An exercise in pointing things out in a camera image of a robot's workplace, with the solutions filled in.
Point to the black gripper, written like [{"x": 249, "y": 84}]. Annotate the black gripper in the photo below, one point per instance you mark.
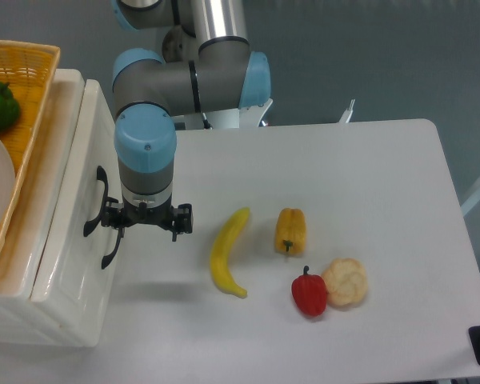
[{"x": 177, "y": 220}]

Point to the white drawer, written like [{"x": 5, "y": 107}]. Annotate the white drawer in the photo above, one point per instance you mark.
[{"x": 71, "y": 286}]

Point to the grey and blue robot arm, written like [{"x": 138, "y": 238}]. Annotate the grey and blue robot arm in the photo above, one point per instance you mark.
[{"x": 149, "y": 91}]

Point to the white plastic drawer cabinet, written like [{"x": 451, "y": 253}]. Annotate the white plastic drawer cabinet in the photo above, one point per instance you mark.
[{"x": 21, "y": 322}]

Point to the yellow banana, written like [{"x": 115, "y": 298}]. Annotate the yellow banana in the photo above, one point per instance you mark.
[{"x": 220, "y": 253}]

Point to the yellow bell pepper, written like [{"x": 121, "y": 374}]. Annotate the yellow bell pepper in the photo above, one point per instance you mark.
[{"x": 290, "y": 232}]

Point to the red bell pepper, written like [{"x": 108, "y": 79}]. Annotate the red bell pepper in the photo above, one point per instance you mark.
[{"x": 309, "y": 293}]

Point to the orange woven basket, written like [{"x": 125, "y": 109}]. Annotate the orange woven basket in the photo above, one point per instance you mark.
[{"x": 29, "y": 68}]

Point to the beige bread roll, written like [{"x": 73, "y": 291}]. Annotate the beige bread roll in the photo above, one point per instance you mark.
[{"x": 346, "y": 282}]

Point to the black top drawer handle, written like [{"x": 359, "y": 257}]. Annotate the black top drawer handle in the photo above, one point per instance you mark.
[{"x": 99, "y": 203}]

